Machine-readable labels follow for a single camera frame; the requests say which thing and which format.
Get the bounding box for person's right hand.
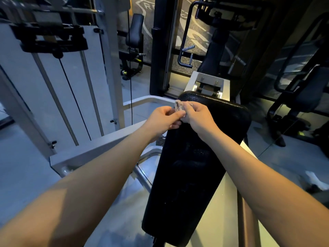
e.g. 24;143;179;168
176;101;221;143

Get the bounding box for person's left hand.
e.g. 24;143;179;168
143;106;186;143

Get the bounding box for beige cleaning cloth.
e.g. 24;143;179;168
174;99;187;112

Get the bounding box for black padded backrest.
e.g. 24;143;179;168
142;91;252;247

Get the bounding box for person's left forearm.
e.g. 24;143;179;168
0;123;157;247

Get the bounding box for person's right forearm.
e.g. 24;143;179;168
204;128;329;247

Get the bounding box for black pillar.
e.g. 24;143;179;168
150;0;179;97

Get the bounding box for chrome guide rod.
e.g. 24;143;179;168
79;50;105;137
32;52;80;146

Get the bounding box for black seated gym machine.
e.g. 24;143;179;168
118;13;146;81

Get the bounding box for white cloth bundle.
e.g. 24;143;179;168
304;171;329;191

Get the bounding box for black weight stack carriage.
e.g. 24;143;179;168
9;23;89;59

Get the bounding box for black steel cable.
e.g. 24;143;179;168
127;10;133;126
59;58;92;141

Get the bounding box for grey gym machine frame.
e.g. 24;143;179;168
0;0;261;247

